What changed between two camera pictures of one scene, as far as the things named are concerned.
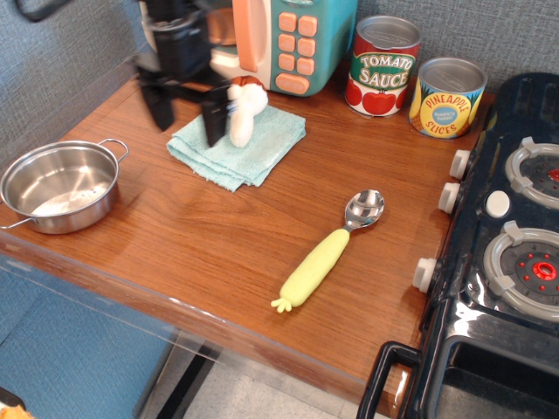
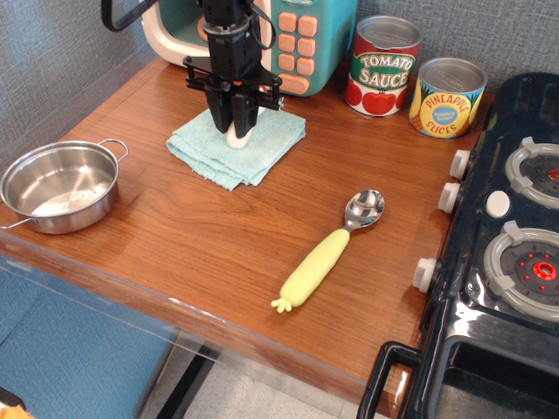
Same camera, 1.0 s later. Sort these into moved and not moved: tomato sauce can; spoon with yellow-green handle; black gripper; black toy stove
Moved: black gripper
Not moved: spoon with yellow-green handle; tomato sauce can; black toy stove
